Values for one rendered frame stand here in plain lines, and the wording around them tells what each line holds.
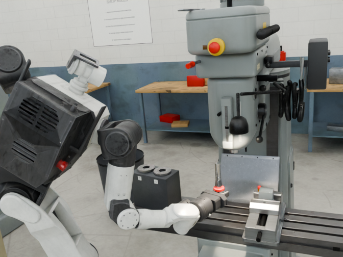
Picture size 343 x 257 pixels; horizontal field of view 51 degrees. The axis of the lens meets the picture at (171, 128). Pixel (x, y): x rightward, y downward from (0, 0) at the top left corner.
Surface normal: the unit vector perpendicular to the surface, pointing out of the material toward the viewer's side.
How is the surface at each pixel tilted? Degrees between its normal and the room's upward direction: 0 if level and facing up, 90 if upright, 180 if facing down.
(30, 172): 97
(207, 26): 90
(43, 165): 97
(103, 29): 90
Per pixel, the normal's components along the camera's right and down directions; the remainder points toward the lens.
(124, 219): 0.37, 0.28
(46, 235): 0.12, 0.65
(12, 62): 0.29, -0.15
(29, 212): 0.01, 0.29
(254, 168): -0.36, -0.17
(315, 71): -0.37, 0.29
